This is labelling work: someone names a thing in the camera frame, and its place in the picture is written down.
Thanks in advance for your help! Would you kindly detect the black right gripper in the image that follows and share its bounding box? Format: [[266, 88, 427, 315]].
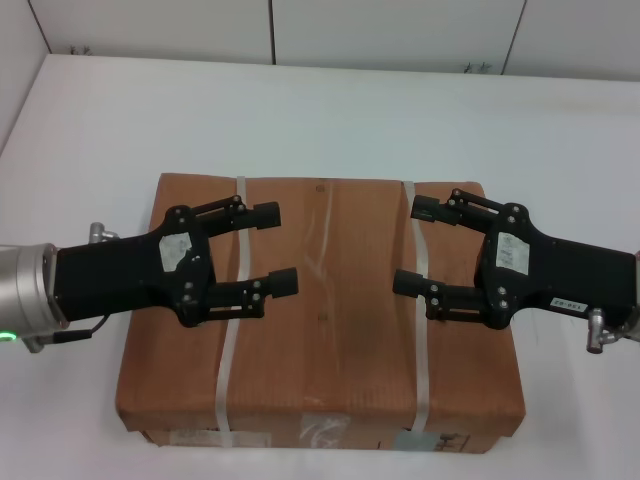
[[392, 188, 640, 332]]

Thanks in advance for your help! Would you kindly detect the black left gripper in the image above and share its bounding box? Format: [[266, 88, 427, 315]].
[[53, 195, 300, 329]]

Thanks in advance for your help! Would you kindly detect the white plastic strapping band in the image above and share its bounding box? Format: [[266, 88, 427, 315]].
[[401, 180, 434, 432], [214, 174, 251, 449]]

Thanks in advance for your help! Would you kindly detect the brown cardboard box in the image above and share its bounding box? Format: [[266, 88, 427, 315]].
[[114, 172, 527, 455]]

